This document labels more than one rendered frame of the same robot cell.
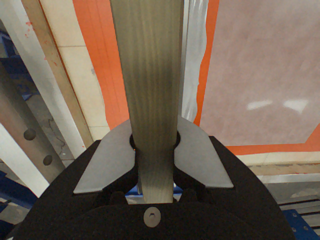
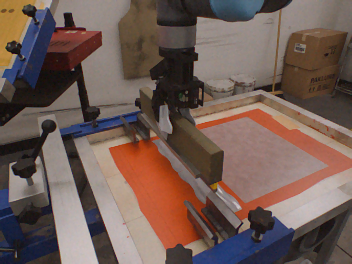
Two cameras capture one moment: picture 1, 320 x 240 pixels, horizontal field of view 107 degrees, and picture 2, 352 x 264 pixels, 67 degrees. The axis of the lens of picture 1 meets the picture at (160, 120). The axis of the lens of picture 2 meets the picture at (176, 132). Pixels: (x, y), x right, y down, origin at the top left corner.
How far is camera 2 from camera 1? 63 cm
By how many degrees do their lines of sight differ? 86
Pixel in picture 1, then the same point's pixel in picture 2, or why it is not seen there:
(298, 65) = (245, 143)
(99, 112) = (132, 206)
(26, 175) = (70, 236)
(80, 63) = (117, 180)
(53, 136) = not seen: outside the picture
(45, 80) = (98, 182)
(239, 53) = not seen: hidden behind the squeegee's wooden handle
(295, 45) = (233, 140)
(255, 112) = (256, 164)
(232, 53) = not seen: hidden behind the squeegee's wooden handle
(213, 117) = (230, 176)
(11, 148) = (72, 204)
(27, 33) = (95, 166)
